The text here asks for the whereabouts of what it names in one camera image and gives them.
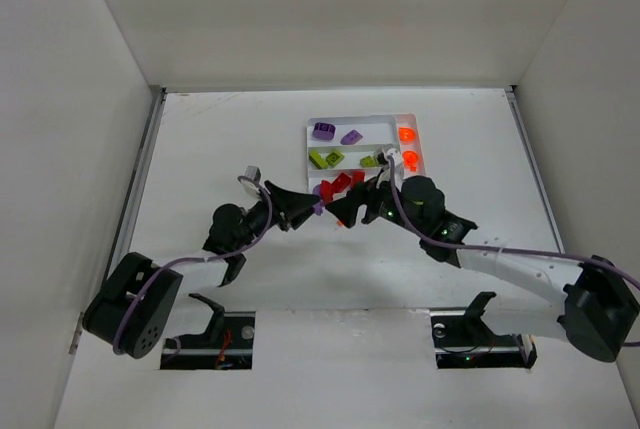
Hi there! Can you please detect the large red lego block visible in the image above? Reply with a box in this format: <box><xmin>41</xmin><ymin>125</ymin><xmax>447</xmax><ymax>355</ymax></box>
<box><xmin>320</xmin><ymin>180</ymin><xmax>335</xmax><ymax>204</ymax></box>

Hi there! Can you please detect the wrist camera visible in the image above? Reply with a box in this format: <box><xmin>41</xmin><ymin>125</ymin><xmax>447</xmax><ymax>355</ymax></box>
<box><xmin>374</xmin><ymin>146</ymin><xmax>403</xmax><ymax>168</ymax></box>
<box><xmin>239</xmin><ymin>165</ymin><xmax>261</xmax><ymax>198</ymax></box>

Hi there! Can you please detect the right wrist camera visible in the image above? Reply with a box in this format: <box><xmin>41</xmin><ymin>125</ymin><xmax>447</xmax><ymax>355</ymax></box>
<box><xmin>374</xmin><ymin>146</ymin><xmax>403</xmax><ymax>168</ymax></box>

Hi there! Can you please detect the white divided sorting tray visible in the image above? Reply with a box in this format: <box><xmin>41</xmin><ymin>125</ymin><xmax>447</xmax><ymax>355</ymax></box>
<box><xmin>306</xmin><ymin>113</ymin><xmax>426</xmax><ymax>190</ymax></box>

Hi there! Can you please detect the small lime green lego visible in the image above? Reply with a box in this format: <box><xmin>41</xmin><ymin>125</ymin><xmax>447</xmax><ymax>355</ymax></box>
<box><xmin>360</xmin><ymin>156</ymin><xmax>377</xmax><ymax>168</ymax></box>

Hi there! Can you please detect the purple cable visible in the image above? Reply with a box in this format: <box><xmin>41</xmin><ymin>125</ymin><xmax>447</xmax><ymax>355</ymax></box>
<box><xmin>385</xmin><ymin>153</ymin><xmax>640</xmax><ymax>290</ymax></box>
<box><xmin>112</xmin><ymin>176</ymin><xmax>274</xmax><ymax>356</ymax></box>

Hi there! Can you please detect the orange flower lego piece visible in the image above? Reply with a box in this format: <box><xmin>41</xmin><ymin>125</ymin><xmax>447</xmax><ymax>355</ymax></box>
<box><xmin>398</xmin><ymin>127</ymin><xmax>416</xmax><ymax>144</ymax></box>

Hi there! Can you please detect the purple round lego brick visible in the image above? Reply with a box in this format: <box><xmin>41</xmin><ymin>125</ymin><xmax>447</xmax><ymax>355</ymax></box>
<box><xmin>311</xmin><ymin>121</ymin><xmax>336</xmax><ymax>141</ymax></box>

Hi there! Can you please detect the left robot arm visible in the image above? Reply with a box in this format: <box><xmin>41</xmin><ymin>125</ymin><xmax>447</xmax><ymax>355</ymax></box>
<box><xmin>81</xmin><ymin>176</ymin><xmax>321</xmax><ymax>359</ymax></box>

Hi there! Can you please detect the orange round lego piece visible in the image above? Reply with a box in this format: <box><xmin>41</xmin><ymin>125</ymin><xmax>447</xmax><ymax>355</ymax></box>
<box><xmin>402</xmin><ymin>150</ymin><xmax>420</xmax><ymax>172</ymax></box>

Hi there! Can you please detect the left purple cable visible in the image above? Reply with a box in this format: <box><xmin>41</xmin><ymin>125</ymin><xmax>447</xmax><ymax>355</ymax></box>
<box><xmin>112</xmin><ymin>176</ymin><xmax>274</xmax><ymax>356</ymax></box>

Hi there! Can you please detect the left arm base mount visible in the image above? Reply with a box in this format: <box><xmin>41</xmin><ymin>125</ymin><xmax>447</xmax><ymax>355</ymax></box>
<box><xmin>159</xmin><ymin>293</ymin><xmax>256</xmax><ymax>371</ymax></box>

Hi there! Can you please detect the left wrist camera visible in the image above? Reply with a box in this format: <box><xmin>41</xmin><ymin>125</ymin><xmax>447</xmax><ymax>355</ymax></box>
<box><xmin>239</xmin><ymin>165</ymin><xmax>261</xmax><ymax>198</ymax></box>

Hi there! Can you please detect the red rounded lego brick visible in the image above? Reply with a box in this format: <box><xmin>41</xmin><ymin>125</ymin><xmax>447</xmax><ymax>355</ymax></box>
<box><xmin>351</xmin><ymin>170</ymin><xmax>366</xmax><ymax>187</ymax></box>

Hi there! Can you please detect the purple lego plate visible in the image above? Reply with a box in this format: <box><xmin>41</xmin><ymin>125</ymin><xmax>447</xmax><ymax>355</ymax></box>
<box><xmin>312</xmin><ymin>184</ymin><xmax>324</xmax><ymax>216</ymax></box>

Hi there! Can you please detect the long lime green lego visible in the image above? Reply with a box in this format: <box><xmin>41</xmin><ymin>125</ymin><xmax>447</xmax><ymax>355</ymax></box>
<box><xmin>308</xmin><ymin>150</ymin><xmax>329</xmax><ymax>170</ymax></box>

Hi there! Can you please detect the small red lego brick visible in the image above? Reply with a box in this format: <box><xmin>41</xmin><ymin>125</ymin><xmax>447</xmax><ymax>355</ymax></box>
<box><xmin>331</xmin><ymin>173</ymin><xmax>352</xmax><ymax>194</ymax></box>

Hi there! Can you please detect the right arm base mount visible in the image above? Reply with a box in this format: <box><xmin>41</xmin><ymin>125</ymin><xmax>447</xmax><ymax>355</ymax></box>
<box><xmin>430</xmin><ymin>292</ymin><xmax>538</xmax><ymax>370</ymax></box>

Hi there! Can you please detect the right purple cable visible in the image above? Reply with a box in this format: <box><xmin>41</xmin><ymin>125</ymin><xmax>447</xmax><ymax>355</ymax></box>
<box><xmin>385</xmin><ymin>153</ymin><xmax>640</xmax><ymax>290</ymax></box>

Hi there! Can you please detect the purple wedge lego piece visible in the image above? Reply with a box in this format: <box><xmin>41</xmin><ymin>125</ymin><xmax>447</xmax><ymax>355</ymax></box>
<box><xmin>340</xmin><ymin>129</ymin><xmax>363</xmax><ymax>146</ymax></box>

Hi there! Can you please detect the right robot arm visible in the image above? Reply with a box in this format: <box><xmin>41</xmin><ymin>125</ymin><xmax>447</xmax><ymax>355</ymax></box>
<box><xmin>326</xmin><ymin>176</ymin><xmax>639</xmax><ymax>363</ymax></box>

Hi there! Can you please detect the lime green square lego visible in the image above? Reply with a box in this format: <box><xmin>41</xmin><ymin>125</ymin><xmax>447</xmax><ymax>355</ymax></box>
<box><xmin>325</xmin><ymin>150</ymin><xmax>344</xmax><ymax>168</ymax></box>

